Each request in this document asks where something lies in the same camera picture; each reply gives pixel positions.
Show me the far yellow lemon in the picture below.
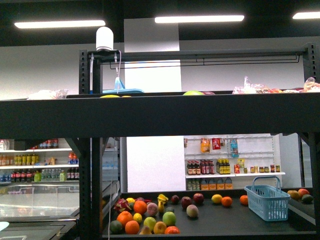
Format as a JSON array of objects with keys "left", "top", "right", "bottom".
[{"left": 211, "top": 194, "right": 223, "bottom": 205}]

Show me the far orange beside lemon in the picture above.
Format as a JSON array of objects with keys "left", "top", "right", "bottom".
[{"left": 221, "top": 196, "right": 233, "bottom": 208}]

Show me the drinks shelf left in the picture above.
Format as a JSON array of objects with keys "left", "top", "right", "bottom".
[{"left": 0, "top": 138, "right": 80, "bottom": 184}]

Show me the far dark red apple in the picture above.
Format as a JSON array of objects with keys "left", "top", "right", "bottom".
[{"left": 180, "top": 196, "right": 192, "bottom": 210}]

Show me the far peach fruit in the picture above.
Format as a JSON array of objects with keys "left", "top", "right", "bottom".
[{"left": 186, "top": 204, "right": 199, "bottom": 218}]

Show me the far green apple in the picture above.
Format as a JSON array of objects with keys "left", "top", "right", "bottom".
[{"left": 162, "top": 211, "right": 176, "bottom": 227}]

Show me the far orange near basket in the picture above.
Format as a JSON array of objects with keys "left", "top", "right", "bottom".
[{"left": 239, "top": 195, "right": 249, "bottom": 206}]

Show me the small blue plastic basket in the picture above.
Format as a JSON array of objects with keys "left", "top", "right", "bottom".
[{"left": 244, "top": 175, "right": 291, "bottom": 222}]

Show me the glass top freezer chest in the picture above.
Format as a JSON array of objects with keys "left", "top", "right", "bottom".
[{"left": 0, "top": 180, "right": 120, "bottom": 240}]

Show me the white grocery wall shelf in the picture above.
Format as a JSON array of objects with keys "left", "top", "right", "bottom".
[{"left": 183, "top": 133, "right": 285, "bottom": 191}]

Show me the white dome camera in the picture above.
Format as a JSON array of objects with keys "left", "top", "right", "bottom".
[{"left": 95, "top": 26, "right": 114, "bottom": 51}]

